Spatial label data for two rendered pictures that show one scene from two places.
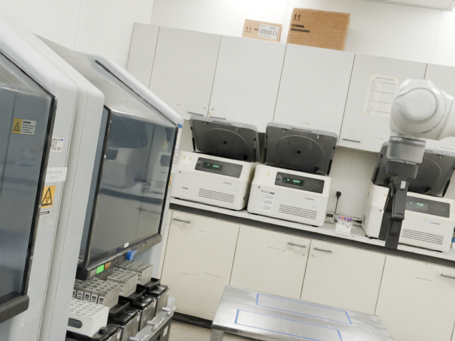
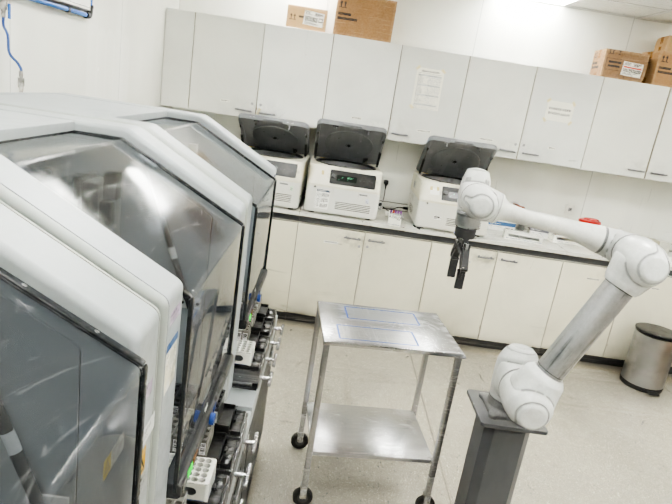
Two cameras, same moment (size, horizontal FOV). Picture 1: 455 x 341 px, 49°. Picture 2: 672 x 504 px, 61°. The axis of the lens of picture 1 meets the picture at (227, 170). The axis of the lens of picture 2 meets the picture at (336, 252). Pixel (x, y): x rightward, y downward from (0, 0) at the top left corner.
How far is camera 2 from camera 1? 0.85 m
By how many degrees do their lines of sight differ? 18
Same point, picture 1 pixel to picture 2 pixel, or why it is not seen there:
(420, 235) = not seen: hidden behind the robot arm
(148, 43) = (185, 32)
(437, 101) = (493, 204)
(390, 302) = (435, 282)
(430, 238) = not seen: hidden behind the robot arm
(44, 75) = (232, 208)
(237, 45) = (282, 35)
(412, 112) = (477, 211)
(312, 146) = (362, 140)
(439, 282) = (476, 262)
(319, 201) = (372, 197)
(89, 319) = (248, 354)
